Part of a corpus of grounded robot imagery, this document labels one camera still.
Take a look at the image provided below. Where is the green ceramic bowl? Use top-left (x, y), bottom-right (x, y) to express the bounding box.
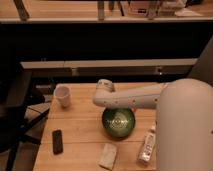
top-left (102, 108), bottom-right (135, 138)

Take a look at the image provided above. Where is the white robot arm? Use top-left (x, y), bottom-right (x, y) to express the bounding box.
top-left (93, 78), bottom-right (213, 171)

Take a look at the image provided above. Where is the clear plastic bottle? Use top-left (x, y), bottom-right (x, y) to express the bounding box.
top-left (138, 125), bottom-right (156, 164)

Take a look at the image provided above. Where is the grey metal rail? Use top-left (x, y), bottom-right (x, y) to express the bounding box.
top-left (22, 58), bottom-right (197, 77)

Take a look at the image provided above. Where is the white paper cup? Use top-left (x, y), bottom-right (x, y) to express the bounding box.
top-left (54, 86), bottom-right (70, 108)

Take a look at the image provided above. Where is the white folded cloth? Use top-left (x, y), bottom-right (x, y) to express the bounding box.
top-left (99, 143), bottom-right (117, 170)

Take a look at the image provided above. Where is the black chair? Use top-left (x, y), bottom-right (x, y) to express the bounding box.
top-left (0, 71), bottom-right (49, 171)

